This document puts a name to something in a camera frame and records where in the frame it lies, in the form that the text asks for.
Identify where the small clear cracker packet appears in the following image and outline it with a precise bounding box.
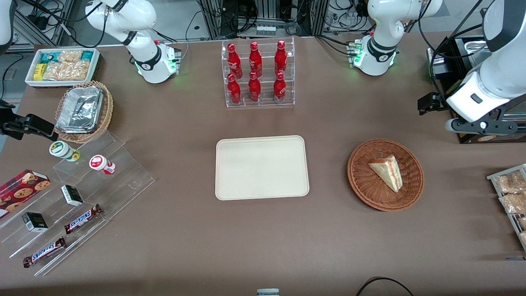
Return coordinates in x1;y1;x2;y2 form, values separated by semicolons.
58;50;83;63

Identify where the black looped table cable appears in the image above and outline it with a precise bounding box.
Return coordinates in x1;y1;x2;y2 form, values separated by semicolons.
355;276;414;296

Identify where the light tan wicker basket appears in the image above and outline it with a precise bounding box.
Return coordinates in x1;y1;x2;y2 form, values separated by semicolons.
54;81;114;144

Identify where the clear acrylic bottle rack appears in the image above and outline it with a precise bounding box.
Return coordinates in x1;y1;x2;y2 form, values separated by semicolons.
221;37;295;109

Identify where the beige plastic tray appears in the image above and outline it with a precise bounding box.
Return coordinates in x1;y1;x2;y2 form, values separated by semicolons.
215;135;310;201

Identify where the white rectangular snack bin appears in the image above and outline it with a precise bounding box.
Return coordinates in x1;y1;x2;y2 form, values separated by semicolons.
25;48;101;88

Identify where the red cookie box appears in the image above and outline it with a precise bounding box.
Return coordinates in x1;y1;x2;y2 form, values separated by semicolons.
0;169;51;219

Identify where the red capped yogurt bottle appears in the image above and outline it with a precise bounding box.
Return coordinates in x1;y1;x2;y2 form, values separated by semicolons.
89;155;117;176

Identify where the green capped yogurt bottle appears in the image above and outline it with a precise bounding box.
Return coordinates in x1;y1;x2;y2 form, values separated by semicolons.
49;141;81;162

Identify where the brown wicker basket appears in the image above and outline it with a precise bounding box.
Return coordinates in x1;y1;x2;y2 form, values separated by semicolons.
347;139;424;212

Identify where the red cola bottle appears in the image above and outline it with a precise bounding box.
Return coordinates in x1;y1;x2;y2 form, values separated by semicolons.
227;43;243;79
248;72;262;103
275;40;288;76
227;74;242;105
273;72;286;103
249;42;263;78

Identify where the aluminium foil containers stack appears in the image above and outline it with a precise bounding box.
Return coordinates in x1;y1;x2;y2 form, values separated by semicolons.
56;86;104;134

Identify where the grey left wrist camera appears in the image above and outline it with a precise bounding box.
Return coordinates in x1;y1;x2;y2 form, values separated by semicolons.
445;117;519;136

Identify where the aluminium frame rack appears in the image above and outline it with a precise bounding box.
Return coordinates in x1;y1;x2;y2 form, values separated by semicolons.
196;0;330;40

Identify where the clear acrylic stepped stand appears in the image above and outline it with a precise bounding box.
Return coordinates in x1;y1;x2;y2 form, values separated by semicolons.
0;131;156;277

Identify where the large clear cracker packet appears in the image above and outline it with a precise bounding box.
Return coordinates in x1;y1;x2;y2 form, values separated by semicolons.
43;61;90;81

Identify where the small black carton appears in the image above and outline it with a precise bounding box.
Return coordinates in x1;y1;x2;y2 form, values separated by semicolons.
61;185;84;207
22;212;49;233

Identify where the triangular sandwich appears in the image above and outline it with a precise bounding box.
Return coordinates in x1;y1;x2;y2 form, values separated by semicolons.
368;155;402;193

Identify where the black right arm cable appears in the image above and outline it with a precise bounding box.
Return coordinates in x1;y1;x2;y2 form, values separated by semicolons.
16;0;109;49

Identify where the Snickers chocolate bar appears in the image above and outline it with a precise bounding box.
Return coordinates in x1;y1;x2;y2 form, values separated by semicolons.
64;204;104;235
23;237;67;268

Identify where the black food warmer cabinet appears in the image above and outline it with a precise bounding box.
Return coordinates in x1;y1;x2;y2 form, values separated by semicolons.
427;35;526;144

